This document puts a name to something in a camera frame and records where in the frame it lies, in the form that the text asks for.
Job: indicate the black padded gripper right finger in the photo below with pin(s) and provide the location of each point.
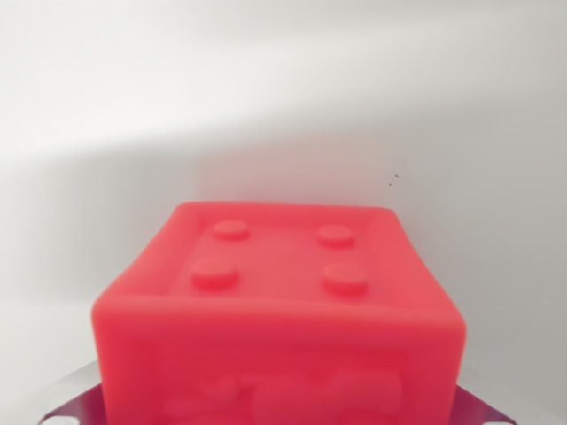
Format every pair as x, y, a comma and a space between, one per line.
476, 411

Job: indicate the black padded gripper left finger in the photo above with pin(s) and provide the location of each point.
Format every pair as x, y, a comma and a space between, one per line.
82, 407

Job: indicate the red cube with studs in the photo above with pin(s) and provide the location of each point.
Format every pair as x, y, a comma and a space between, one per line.
279, 319

